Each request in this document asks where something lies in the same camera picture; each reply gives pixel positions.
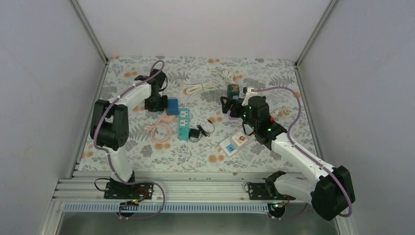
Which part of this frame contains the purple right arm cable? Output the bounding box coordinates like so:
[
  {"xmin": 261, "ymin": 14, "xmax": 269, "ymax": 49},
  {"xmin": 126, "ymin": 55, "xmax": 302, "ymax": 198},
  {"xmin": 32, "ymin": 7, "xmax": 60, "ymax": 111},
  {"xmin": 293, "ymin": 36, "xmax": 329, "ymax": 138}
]
[{"xmin": 253, "ymin": 86, "xmax": 353, "ymax": 222}]

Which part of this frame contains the white coiled cable left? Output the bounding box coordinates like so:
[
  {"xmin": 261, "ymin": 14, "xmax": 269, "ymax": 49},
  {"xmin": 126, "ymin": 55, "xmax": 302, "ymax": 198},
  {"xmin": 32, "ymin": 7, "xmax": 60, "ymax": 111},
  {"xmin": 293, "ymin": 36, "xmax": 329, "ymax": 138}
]
[{"xmin": 179, "ymin": 80, "xmax": 220, "ymax": 108}]

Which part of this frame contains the blue slotted cable duct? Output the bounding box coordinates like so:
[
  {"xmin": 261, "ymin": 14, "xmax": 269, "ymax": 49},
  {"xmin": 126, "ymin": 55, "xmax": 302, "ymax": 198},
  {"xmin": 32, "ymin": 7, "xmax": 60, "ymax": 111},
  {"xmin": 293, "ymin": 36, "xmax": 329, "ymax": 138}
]
[{"xmin": 62, "ymin": 202, "xmax": 269, "ymax": 214}]

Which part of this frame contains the dark blue cube socket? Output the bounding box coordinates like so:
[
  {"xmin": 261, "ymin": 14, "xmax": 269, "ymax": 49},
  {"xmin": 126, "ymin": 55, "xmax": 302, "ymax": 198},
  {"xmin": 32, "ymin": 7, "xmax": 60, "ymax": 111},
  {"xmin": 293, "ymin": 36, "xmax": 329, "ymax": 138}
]
[{"xmin": 165, "ymin": 99, "xmax": 180, "ymax": 116}]

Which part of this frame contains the aluminium rail base frame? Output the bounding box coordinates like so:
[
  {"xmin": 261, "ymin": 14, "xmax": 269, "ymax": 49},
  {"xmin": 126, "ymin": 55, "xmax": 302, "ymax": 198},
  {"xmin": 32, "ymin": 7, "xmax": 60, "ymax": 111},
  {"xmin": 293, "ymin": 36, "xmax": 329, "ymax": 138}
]
[{"xmin": 52, "ymin": 171, "xmax": 270, "ymax": 203}]

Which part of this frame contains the floral patterned table mat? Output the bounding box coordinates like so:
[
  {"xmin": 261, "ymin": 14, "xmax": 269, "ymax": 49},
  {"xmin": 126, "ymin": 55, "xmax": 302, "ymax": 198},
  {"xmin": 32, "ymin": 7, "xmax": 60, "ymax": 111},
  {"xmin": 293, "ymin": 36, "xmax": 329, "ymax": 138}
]
[{"xmin": 79, "ymin": 55, "xmax": 322, "ymax": 173}]

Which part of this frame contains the dark green cube socket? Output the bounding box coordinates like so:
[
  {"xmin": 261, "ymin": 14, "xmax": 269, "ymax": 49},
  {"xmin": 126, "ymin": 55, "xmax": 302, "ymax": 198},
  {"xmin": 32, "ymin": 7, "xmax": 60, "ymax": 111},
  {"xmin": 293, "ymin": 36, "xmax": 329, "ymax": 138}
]
[{"xmin": 227, "ymin": 84, "xmax": 240, "ymax": 98}]

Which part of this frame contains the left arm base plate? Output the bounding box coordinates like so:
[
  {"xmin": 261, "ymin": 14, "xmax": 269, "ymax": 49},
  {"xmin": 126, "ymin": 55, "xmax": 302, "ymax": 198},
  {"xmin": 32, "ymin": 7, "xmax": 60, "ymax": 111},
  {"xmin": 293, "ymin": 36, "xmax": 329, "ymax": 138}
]
[{"xmin": 103, "ymin": 181, "xmax": 154, "ymax": 200}]

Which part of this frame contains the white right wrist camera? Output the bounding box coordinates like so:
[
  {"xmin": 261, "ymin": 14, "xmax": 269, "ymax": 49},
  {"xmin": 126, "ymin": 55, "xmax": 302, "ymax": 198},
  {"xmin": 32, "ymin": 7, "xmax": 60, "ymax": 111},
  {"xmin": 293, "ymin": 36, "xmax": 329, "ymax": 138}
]
[{"xmin": 242, "ymin": 87, "xmax": 259, "ymax": 106}]

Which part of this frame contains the teal power strip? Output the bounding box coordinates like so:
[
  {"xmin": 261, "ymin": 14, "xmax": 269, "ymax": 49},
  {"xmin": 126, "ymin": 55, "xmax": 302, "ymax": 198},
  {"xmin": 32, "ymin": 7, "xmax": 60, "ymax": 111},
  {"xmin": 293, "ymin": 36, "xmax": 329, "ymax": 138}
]
[{"xmin": 178, "ymin": 108, "xmax": 190, "ymax": 141}]

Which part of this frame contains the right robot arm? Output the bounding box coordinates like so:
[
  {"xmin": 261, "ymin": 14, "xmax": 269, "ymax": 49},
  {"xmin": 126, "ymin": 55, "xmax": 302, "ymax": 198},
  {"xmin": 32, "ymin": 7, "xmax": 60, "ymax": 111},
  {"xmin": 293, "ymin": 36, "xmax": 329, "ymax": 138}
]
[{"xmin": 220, "ymin": 95, "xmax": 355, "ymax": 221}]

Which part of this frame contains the white cartoon cube plug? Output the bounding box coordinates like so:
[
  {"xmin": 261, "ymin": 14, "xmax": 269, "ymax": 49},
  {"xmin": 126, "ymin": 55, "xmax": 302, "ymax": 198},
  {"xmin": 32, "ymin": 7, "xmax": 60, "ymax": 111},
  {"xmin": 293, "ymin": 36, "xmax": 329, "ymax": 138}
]
[{"xmin": 231, "ymin": 131, "xmax": 248, "ymax": 148}]

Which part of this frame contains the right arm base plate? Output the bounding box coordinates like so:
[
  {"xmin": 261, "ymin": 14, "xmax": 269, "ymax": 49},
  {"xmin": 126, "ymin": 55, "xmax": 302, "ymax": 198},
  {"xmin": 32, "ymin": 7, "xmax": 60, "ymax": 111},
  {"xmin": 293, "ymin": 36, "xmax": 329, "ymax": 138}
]
[{"xmin": 244, "ymin": 182, "xmax": 295, "ymax": 201}]

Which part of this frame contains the black plug adapter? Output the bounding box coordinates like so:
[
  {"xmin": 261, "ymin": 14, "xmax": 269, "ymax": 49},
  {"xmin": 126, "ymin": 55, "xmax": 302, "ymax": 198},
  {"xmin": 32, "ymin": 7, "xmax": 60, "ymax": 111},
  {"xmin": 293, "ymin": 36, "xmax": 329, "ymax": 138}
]
[{"xmin": 188, "ymin": 119, "xmax": 215, "ymax": 143}]

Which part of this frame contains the white multicolour power strip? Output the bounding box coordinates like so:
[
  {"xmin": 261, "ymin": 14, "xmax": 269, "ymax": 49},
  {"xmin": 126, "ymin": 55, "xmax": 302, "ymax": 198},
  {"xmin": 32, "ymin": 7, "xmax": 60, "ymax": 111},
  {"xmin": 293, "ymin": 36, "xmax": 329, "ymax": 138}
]
[{"xmin": 219, "ymin": 128, "xmax": 255, "ymax": 157}]

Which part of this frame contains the white coiled cable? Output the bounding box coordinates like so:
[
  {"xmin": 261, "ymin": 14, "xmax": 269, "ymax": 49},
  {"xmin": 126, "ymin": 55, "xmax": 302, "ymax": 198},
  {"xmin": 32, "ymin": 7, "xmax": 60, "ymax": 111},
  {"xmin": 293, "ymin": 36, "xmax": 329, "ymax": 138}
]
[
  {"xmin": 214, "ymin": 70, "xmax": 239, "ymax": 83},
  {"xmin": 179, "ymin": 80, "xmax": 220, "ymax": 108}
]

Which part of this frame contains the white coiled cable right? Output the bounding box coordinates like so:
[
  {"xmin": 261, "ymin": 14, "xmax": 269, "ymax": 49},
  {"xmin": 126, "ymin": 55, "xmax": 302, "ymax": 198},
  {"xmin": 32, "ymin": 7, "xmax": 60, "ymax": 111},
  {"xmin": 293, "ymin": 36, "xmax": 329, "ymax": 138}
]
[{"xmin": 214, "ymin": 70, "xmax": 239, "ymax": 83}]

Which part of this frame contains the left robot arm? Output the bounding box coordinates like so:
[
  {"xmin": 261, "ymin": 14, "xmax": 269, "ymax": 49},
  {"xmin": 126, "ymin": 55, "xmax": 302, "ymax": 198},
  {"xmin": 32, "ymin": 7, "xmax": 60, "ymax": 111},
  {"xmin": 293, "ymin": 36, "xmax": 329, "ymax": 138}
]
[{"xmin": 90, "ymin": 69, "xmax": 168, "ymax": 198}]

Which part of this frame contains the pink round power socket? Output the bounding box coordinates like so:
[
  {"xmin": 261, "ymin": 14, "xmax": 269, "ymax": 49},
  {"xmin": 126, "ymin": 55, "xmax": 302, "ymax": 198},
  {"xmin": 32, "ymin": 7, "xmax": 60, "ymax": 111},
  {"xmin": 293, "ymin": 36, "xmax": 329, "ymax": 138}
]
[{"xmin": 157, "ymin": 111, "xmax": 177, "ymax": 123}]

